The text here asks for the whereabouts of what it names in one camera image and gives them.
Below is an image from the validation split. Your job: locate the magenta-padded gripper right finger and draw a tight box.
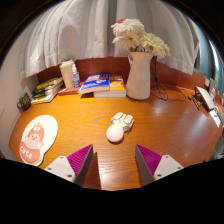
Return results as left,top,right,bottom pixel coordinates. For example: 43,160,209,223
134,143,184,185

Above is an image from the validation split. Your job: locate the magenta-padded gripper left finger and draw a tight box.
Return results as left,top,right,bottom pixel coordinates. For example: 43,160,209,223
43,143,94,187

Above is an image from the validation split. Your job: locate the white computer mouse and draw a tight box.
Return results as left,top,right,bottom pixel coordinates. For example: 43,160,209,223
105,111,135,144

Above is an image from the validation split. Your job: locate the small white box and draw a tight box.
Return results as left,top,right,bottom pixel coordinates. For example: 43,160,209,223
209,108,223,129

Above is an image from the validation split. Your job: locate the flat red-brown book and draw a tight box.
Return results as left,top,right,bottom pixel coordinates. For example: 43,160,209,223
57,85,82,97

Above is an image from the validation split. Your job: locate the dark green mug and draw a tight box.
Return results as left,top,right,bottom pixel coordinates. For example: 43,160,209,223
16,92,32,112

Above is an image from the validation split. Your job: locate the white desk device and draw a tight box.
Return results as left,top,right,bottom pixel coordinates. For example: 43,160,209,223
194,85,216,112

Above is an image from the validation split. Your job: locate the clear pump bottle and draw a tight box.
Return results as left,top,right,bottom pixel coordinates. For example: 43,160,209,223
71,63,82,88

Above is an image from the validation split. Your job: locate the white ceramic jug vase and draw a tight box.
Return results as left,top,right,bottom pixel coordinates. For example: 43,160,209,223
125,51,155,101

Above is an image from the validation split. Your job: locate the white lidded cup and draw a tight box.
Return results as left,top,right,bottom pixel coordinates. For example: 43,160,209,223
59,59,76,89

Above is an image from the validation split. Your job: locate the orange book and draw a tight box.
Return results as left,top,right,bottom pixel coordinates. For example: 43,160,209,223
93,75,128,99

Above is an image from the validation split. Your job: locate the white curtain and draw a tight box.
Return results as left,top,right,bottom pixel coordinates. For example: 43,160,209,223
18,0,201,81

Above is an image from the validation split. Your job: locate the white flower bouquet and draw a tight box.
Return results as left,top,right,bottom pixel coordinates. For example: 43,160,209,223
110,17,172,60

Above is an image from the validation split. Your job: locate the black cable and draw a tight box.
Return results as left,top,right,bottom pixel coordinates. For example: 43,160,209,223
149,55,188,102

